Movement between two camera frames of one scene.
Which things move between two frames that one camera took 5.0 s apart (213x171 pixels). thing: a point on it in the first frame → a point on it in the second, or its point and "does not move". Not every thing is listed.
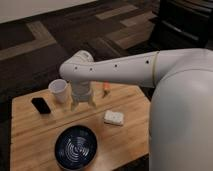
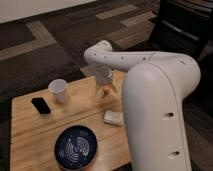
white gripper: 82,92 → 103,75
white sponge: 114,118 does not move
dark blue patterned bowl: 76,147 does not move
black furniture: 182,24 does not move
